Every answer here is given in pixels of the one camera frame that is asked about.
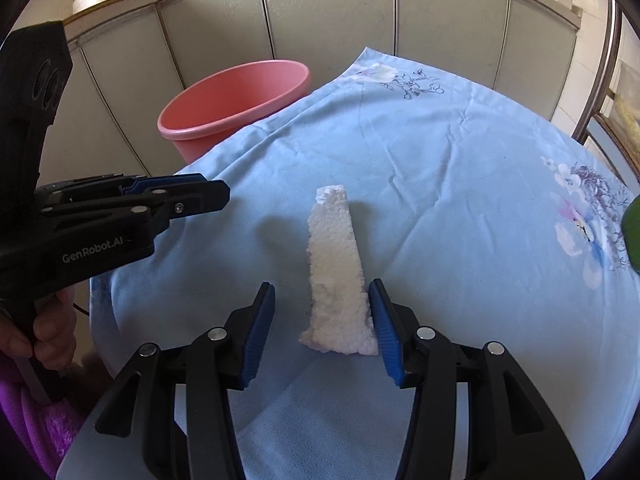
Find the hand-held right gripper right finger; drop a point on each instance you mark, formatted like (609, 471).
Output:
(387, 335)

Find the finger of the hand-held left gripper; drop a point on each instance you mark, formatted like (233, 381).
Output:
(200, 197)
(140, 185)

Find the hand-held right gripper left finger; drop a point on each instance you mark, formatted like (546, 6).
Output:
(257, 340)

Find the white foam piece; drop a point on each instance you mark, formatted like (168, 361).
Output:
(335, 270)

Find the pink plastic bucket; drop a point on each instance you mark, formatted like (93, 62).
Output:
(225, 95)

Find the person's left hand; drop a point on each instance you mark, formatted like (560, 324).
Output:
(55, 330)

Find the light blue floral cloth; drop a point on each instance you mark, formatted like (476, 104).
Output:
(450, 160)

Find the row of grey cabinet doors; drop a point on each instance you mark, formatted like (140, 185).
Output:
(325, 10)

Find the green object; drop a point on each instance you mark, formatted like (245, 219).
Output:
(634, 235)

